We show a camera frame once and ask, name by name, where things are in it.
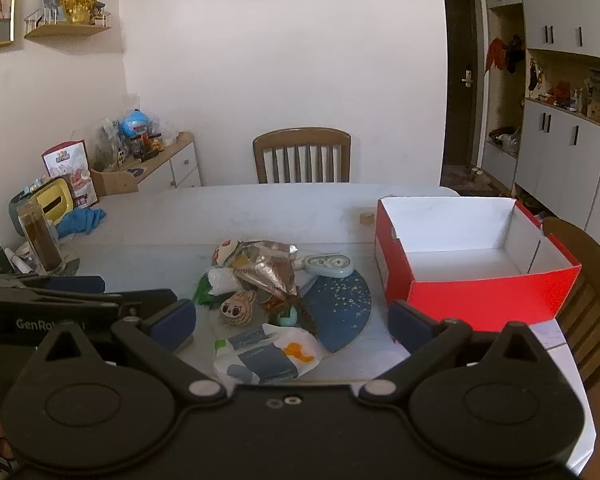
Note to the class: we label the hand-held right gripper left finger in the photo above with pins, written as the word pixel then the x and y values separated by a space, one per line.
pixel 172 324

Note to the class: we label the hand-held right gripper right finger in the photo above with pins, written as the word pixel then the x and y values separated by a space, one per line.
pixel 409 322

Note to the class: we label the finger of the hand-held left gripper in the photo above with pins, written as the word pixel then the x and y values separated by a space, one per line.
pixel 145 302
pixel 77 284

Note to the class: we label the red cardboard box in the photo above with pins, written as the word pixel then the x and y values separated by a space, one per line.
pixel 460 290

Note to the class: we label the white fluffy packet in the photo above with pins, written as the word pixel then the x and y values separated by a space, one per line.
pixel 224 281

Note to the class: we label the white plastic bag blue label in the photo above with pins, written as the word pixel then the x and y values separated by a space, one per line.
pixel 265 357

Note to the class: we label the silver foil snack bag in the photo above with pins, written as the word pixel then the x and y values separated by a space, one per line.
pixel 267 270

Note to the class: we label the dark-haired teal-faced doll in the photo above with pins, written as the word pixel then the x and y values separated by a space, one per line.
pixel 295 312

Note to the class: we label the green leafy item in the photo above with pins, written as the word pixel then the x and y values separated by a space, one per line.
pixel 204 294

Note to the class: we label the glass jar brown contents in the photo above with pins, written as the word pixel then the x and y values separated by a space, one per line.
pixel 40 237

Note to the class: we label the blue cloth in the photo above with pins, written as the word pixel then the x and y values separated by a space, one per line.
pixel 82 221

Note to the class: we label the white red-spotted plush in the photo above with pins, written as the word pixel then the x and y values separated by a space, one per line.
pixel 225 252

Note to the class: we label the pale green correction tape dispenser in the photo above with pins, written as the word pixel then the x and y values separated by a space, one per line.
pixel 330 264

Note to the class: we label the brown cardboard box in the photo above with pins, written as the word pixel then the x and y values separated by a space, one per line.
pixel 112 184

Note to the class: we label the red white snack bag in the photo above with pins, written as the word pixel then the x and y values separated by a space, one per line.
pixel 72 165

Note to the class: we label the white wooden-top sideboard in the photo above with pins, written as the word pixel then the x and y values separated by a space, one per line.
pixel 182 165

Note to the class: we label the small colourful toy truck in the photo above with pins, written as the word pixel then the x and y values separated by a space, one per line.
pixel 149 144

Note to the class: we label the blue round toy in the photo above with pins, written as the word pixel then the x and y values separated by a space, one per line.
pixel 135 122

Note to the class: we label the wooden slat-back chair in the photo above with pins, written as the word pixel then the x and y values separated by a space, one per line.
pixel 300 140

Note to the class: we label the dark door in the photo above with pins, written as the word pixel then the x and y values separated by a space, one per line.
pixel 460 110

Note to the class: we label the shelf knick-knacks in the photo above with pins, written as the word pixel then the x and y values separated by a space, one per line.
pixel 565 92

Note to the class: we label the small photo card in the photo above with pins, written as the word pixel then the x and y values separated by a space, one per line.
pixel 50 6

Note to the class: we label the gold flower ornament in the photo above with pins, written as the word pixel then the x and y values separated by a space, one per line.
pixel 80 0

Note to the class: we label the hanging red clothing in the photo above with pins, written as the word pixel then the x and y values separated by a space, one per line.
pixel 497 52

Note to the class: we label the wooden wall shelf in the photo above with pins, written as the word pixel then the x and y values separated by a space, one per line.
pixel 67 30

